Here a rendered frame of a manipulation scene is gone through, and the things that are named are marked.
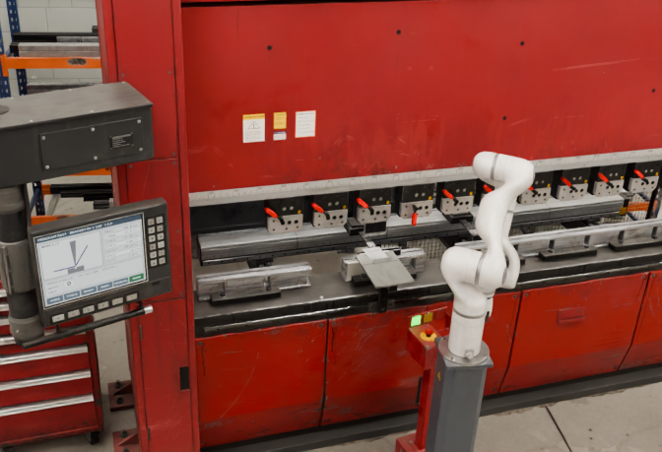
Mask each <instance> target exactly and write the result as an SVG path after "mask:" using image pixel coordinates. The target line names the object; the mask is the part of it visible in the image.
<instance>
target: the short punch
mask: <svg viewBox="0 0 662 452"><path fill-rule="evenodd" d="M386 222H387V221H386ZM386 222H378V223H369V224H364V237H368V236H376V235H384V234H385V232H386Z"/></svg>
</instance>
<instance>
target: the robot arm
mask: <svg viewBox="0 0 662 452"><path fill-rule="evenodd" d="M473 170H474V173H475V174H476V175H477V176H478V177H479V178H480V179H481V180H483V181H485V182H486V183H489V184H491V185H492V186H494V187H495V191H492V192H490V193H488V194H487V195H486V196H484V198H483V199H482V201H481V203H480V206H479V209H478V213H477V217H476V230H477V233H478V235H479V236H480V238H481V239H482V240H484V242H485V243H486V245H487V247H488V251H487V252H486V253H485V252H481V251H477V250H473V249H469V248H464V247H458V246H453V247H450V248H448V249H447V250H446V251H445V252H444V253H443V255H442V257H441V262H440V269H441V273H442V275H443V277H444V278H445V280H446V282H447V283H448V285H449V286H450V288H451V289H452V291H453V293H454V302H453V310H452V317H451V325H450V332H449V335H446V336H444V337H443V338H442V339H441V340H440V341H439V343H438V350H439V352H440V354H441V355H442V356H443V357H444V358H445V359H446V360H448V361H450V362H452V363H455V364H458V365H462V366H475V365H479V364H481V363H483V362H485V361H486V360H487V359H488V357H489V353H490V350H489V347H488V346H487V344H486V343H485V342H484V341H482V337H483V330H484V324H485V323H486V322H488V318H490V316H491V313H492V308H493V296H494V294H495V291H496V289H497V288H504V289H510V290H511V289H514V288H515V286H516V283H517V279H518V275H519V270H520V260H519V256H518V254H517V252H516V250H515V248H514V247H513V246H512V244H511V243H510V241H509V239H508V234H509V229H510V225H511V221H512V217H513V213H514V208H515V204H516V199H517V196H519V195H520V194H522V193H523V192H525V191H526V190H527V189H528V188H529V187H530V186H531V185H532V183H533V181H534V179H535V168H534V166H533V164H532V163H531V162H529V161H527V160H524V159H521V158H517V157H512V156H507V155H502V154H497V153H492V152H481V153H478V154H477V155H476V156H475V157H474V159H473ZM503 252H504V253H505V254H506V256H507V257H508V260H509V266H508V268H507V267H506V262H505V257H504V253H503Z"/></svg>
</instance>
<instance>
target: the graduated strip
mask: <svg viewBox="0 0 662 452"><path fill-rule="evenodd" d="M654 155H662V149H653V150H642V151H632V152H621V153H611V154H601V155H591V156H580V157H570V158H559V159H549V160H538V161H530V162H531V163H532V164H533V166H543V165H554V164H564V163H574V162H584V161H603V160H613V159H623V158H633V157H643V156H654ZM473 172H474V170H473V167H472V166H467V167H456V168H447V169H436V170H426V171H416V172H405V173H395V174H384V175H375V176H364V177H354V178H343V179H333V180H322V181H312V182H302V183H292V184H281V185H271V186H260V187H250V188H239V189H230V190H219V191H209V192H198V193H189V201H191V200H201V199H211V198H222V197H231V196H241V195H251V194H262V193H272V192H282V191H292V190H301V189H312V188H322V187H332V186H342V185H352V184H363V183H372V182H382V181H392V180H402V179H413V178H423V177H433V176H443V175H452V174H463V173H473Z"/></svg>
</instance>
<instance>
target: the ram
mask: <svg viewBox="0 0 662 452"><path fill-rule="evenodd" d="M180 7H181V29H182V52H183V75H184V97H185V120H186V143H187V165H188V188H189V193H198V192H209V191H219V190H230V189H239V188H250V187H260V186H271V185H281V184H292V183H302V182H312V181H322V180H333V179H343V178H354V177H364V176H375V175H384V174H395V173H405V172H416V171H426V170H436V169H447V168H456V167H467V166H473V159H474V157H475V156H476V155H477V154H478V153H481V152H492V153H497V154H502V155H507V156H512V157H517V158H521V159H524V160H527V161H538V160H549V159H559V158H570V157H580V156H591V155H601V154H611V153H621V152H632V151H642V150H653V149H662V0H264V1H229V2H193V3H180ZM307 110H316V120H315V137H303V138H295V130H296V111H307ZM277 112H286V113H287V118H286V128H282V129H274V113H277ZM264 113H265V130H264V141H259V142H246V143H243V115H249V114H264ZM283 131H286V139H283V140H274V132H283ZM472 178H479V177H478V176H477V175H476V174H475V173H474V172H473V173H463V174H452V175H443V176H433V177H423V178H413V179H402V180H392V181H382V182H372V183H363V184H352V185H342V186H332V187H322V188H312V189H301V190H292V191H282V192H272V193H262V194H251V195H241V196H231V197H222V198H211V199H201V200H191V201H189V207H196V206H206V205H216V204H225V203H235V202H245V201H255V200H265V199H275V198H285V197H295V196H304V195H314V194H324V193H334V192H344V191H354V190H364V189H373V188H383V187H393V186H403V185H413V184H423V183H433V182H442V181H452V180H462V179H472Z"/></svg>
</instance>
